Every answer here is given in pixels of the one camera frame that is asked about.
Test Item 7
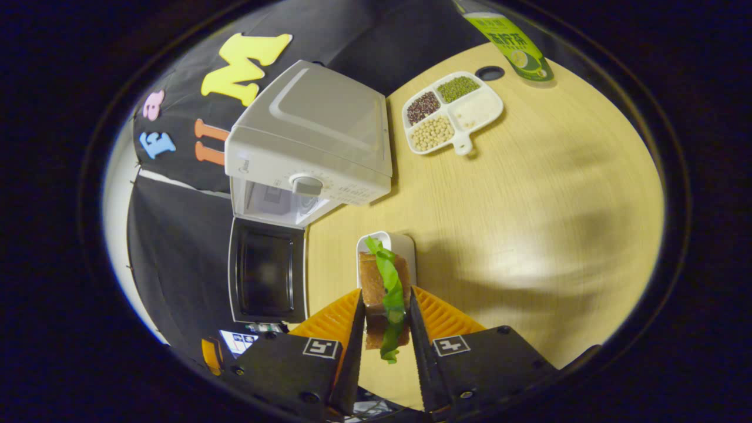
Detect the pile of soybeans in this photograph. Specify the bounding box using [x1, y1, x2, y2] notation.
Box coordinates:
[409, 115, 455, 152]

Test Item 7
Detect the white divided tray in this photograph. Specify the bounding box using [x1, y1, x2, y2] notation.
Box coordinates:
[402, 71, 505, 156]

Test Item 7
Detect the pile of red beans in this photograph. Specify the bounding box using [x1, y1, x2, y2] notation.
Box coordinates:
[407, 91, 441, 125]

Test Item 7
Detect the pile of white rice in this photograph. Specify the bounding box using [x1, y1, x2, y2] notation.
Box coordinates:
[449, 91, 500, 131]

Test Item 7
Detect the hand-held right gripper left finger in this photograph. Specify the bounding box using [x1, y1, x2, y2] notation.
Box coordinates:
[230, 288, 367, 422]

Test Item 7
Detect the green drink bottle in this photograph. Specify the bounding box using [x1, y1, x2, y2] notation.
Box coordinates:
[452, 0, 555, 82]

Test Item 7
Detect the brown bread lettuce sandwich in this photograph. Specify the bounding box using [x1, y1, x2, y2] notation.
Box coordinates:
[358, 236, 412, 364]

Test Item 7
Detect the white microwave oven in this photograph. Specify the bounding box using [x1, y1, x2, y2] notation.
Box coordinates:
[224, 59, 393, 325]

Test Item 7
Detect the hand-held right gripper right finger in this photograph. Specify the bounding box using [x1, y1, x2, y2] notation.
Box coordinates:
[409, 286, 558, 415]

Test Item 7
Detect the white blue printed sheet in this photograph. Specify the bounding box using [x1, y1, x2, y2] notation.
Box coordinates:
[219, 329, 259, 357]

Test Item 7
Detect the white rectangular dish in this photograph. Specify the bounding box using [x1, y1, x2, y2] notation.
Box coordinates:
[356, 231, 417, 290]

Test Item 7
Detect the pile of green mung beans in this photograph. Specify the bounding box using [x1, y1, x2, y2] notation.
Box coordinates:
[436, 76, 481, 104]

